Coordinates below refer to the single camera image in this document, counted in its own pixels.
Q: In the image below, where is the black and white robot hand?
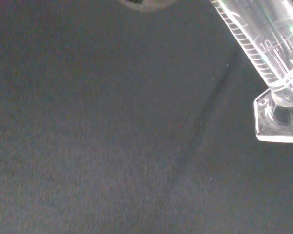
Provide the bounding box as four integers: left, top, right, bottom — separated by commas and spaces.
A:
118, 0, 177, 13

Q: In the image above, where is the black cloth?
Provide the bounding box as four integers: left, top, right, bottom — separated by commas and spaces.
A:
0, 0, 293, 234

